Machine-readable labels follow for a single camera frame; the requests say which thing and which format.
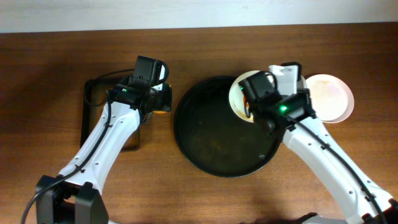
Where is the grey-white plate with sauce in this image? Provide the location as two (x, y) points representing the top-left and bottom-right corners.
(306, 74), (349, 122)

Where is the white plate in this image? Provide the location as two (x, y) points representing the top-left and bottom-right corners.
(228, 70), (308, 124)
(319, 79), (354, 123)

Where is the green and orange sponge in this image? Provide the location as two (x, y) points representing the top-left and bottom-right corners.
(153, 111), (168, 114)

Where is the white plate bottom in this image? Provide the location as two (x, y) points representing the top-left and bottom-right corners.
(319, 79), (354, 123)

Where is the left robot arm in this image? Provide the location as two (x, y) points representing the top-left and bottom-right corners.
(21, 56), (172, 224)

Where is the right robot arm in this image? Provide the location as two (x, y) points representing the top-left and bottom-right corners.
(229, 68), (397, 223)

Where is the black rectangular tray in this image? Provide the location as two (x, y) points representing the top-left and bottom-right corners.
(80, 77), (140, 152)

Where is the black round tray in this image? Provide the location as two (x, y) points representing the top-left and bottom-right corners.
(174, 76), (280, 177)

